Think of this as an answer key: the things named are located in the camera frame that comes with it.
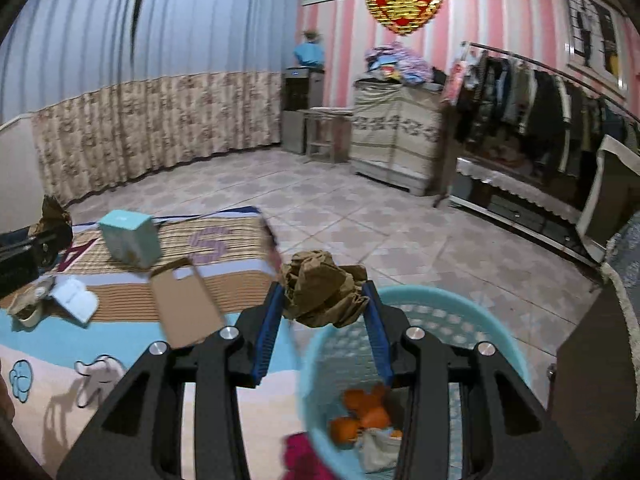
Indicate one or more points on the pile of folded clothes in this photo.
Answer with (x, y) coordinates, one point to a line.
(396, 61)

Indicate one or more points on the orange snack wrapper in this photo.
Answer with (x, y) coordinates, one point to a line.
(375, 416)

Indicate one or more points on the low tv stand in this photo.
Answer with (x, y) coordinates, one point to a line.
(522, 207)

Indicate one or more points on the framed wall picture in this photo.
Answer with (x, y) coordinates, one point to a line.
(594, 43)

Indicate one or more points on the teal cardboard box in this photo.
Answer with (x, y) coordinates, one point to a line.
(131, 238)

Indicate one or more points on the striped cartoon blanket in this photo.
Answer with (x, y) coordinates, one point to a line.
(58, 372)

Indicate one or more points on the beige drawstring pouch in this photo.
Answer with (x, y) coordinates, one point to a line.
(378, 449)

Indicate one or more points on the blue floral curtain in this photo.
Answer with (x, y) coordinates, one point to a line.
(116, 89)

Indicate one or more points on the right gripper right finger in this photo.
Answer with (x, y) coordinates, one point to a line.
(506, 433)

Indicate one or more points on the small bowl with wrapper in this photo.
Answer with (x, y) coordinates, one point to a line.
(27, 307)

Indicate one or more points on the water dispenser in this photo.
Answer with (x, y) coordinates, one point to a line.
(302, 90)

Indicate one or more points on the brown phone case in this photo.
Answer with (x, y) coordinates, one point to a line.
(187, 310)

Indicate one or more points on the brown paper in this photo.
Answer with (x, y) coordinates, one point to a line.
(318, 292)
(55, 219)

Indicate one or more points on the cloth covered cabinet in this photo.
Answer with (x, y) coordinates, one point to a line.
(397, 135)

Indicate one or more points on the small wooden stool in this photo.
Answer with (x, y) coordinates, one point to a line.
(328, 133)

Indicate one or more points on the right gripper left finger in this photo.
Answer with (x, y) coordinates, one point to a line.
(135, 434)

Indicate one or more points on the white cabinet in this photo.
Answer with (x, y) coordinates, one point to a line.
(21, 189)

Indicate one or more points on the teal plastic laundry basket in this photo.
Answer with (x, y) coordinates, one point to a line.
(338, 359)

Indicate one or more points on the clothes rack with garments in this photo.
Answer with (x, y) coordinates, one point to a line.
(524, 117)

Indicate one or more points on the orange tangerine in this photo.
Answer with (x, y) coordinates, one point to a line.
(360, 402)
(344, 431)

